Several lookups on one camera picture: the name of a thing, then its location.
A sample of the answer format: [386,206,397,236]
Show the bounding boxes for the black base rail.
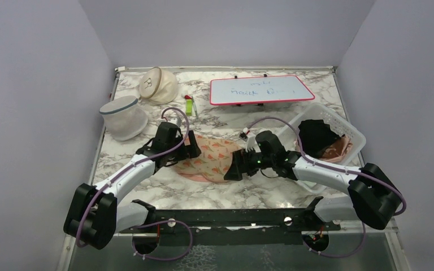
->
[120,208,340,246]

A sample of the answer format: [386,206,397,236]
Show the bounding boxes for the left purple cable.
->
[75,107,194,262]

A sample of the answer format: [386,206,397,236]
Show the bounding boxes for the red framed whiteboard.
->
[209,75,315,106]

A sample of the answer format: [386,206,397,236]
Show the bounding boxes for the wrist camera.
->
[239,128,257,152]
[159,116,182,129]

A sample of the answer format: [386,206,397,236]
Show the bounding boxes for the floral mesh laundry bag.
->
[173,135,241,183]

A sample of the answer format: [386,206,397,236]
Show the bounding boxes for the black bra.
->
[298,119,341,158]

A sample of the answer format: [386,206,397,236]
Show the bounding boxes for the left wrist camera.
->
[159,116,182,129]

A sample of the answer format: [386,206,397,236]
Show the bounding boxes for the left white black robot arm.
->
[63,122,201,250]

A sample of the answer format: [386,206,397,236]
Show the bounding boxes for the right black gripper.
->
[224,146,275,180]

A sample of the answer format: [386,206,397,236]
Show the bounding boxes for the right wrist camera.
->
[239,128,257,152]

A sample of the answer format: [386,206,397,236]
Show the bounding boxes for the white plastic basket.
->
[276,103,366,194]

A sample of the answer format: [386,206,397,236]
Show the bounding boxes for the green red marker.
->
[184,95,198,117]

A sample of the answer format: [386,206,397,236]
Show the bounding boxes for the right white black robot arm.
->
[224,130,404,230]

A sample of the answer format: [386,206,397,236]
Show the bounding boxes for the white mesh laundry bag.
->
[99,95,148,141]

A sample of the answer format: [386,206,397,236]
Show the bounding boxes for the pink bra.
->
[319,135,353,163]

